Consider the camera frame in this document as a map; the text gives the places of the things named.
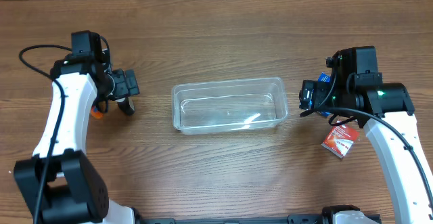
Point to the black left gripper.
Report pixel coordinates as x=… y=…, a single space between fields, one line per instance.
x=125 y=91

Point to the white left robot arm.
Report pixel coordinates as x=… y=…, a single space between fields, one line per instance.
x=58 y=183

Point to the black bottle white cap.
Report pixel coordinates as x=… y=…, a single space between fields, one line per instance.
x=126 y=106

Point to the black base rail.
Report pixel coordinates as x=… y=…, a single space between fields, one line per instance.
x=290 y=219

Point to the orange bottle white cap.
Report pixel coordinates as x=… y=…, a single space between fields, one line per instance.
x=96 y=113

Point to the blue small box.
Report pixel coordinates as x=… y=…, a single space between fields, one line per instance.
x=324 y=78

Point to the clear plastic container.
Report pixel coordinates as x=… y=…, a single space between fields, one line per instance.
x=233 y=105

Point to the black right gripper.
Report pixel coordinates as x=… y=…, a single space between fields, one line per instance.
x=305 y=95

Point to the red white small box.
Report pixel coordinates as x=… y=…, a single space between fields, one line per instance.
x=340 y=140

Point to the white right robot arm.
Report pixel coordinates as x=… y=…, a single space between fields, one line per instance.
x=386 y=113

